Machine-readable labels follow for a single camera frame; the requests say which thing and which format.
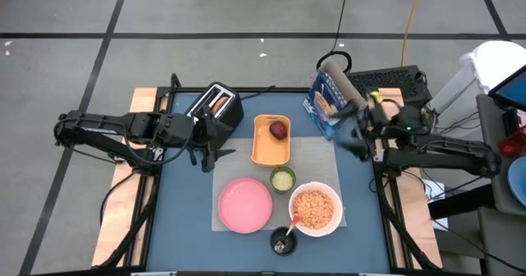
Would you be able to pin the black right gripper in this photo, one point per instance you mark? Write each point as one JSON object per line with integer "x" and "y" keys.
{"x": 367, "y": 124}

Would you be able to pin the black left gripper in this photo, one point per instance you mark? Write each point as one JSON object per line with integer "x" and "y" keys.
{"x": 209, "y": 132}

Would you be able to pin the blue cereal box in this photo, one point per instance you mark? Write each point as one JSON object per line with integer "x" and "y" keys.
{"x": 324, "y": 99}

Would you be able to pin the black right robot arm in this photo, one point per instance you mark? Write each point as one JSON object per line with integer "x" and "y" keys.
{"x": 444, "y": 157}

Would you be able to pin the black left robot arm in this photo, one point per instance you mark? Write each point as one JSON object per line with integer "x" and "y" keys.
{"x": 115, "y": 128}

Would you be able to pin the beige woven placemat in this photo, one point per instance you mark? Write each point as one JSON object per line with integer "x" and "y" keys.
{"x": 234, "y": 165}

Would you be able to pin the black two-slot toaster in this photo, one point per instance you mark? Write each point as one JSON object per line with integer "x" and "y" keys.
{"x": 230, "y": 111}

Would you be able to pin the orange plastic tray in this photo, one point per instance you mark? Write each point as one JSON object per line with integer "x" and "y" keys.
{"x": 267, "y": 150}

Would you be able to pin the brown toast slice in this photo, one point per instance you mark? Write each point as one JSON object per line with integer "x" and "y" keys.
{"x": 220, "y": 103}

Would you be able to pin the yellow tape tag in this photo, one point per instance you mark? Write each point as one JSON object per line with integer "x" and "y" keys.
{"x": 376, "y": 96}

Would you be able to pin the pink plate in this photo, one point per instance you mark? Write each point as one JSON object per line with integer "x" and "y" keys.
{"x": 244, "y": 205}

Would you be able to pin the black computer case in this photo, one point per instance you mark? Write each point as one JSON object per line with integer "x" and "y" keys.
{"x": 390, "y": 81}

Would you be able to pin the green glass cup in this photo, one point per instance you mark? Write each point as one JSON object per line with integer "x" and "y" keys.
{"x": 282, "y": 180}

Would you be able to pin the orange cereal flakes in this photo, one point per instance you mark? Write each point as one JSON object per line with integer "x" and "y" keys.
{"x": 314, "y": 209}

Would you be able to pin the wooden side board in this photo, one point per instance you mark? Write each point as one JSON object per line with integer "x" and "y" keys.
{"x": 411, "y": 210}
{"x": 119, "y": 210}

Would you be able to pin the white bowl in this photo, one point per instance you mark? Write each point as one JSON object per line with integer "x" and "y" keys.
{"x": 293, "y": 222}

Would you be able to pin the white paper sheet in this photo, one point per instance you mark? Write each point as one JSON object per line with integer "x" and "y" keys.
{"x": 435, "y": 189}

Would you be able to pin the black mesh cup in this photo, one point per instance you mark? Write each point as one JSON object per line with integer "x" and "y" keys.
{"x": 277, "y": 243}

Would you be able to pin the white trash bin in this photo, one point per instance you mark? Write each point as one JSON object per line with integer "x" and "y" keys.
{"x": 489, "y": 62}

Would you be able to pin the grey side table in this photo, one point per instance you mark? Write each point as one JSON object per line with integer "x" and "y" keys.
{"x": 493, "y": 194}

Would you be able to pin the red round object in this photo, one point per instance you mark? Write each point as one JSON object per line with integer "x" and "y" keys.
{"x": 513, "y": 146}

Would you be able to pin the black tablet screen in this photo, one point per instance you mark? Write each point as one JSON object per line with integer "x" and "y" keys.
{"x": 513, "y": 91}

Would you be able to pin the blue plate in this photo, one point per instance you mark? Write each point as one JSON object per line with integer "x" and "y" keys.
{"x": 518, "y": 181}

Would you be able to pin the black table frame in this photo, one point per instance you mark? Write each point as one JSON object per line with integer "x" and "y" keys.
{"x": 263, "y": 90}

